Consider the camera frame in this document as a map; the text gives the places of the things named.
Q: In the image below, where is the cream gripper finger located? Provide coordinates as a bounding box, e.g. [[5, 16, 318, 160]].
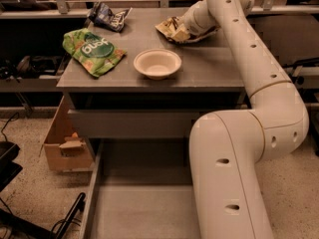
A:
[[166, 17, 183, 31], [171, 27, 190, 43]]

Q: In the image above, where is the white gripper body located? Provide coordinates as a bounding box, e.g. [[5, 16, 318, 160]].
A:
[[183, 0, 219, 37]]

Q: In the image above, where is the brown chip bag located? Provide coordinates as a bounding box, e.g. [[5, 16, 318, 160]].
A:
[[156, 17, 219, 44]]

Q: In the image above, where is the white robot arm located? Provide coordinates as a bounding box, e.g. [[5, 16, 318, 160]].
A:
[[185, 0, 309, 239]]

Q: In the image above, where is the grey drawer cabinet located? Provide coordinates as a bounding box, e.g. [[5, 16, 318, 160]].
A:
[[58, 8, 245, 138]]

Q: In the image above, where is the blue chip bag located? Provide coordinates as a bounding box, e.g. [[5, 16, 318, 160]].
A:
[[88, 2, 132, 33]]

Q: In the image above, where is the green chip bag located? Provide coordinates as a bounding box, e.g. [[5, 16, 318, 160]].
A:
[[63, 28, 127, 78]]

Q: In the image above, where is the closed grey top drawer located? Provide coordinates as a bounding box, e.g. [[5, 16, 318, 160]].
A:
[[68, 110, 204, 139]]

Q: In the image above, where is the open grey middle drawer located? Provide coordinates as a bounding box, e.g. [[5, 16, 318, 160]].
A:
[[79, 138, 200, 239]]

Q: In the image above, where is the white paper bowl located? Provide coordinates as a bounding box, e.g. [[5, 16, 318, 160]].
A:
[[134, 49, 181, 80]]

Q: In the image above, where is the cardboard box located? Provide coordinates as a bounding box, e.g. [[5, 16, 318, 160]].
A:
[[43, 98, 94, 171]]

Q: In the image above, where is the black chair base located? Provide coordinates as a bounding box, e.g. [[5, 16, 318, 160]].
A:
[[0, 141, 86, 239]]

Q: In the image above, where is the grey metal shelf rail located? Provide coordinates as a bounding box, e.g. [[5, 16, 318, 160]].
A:
[[0, 0, 311, 20]]

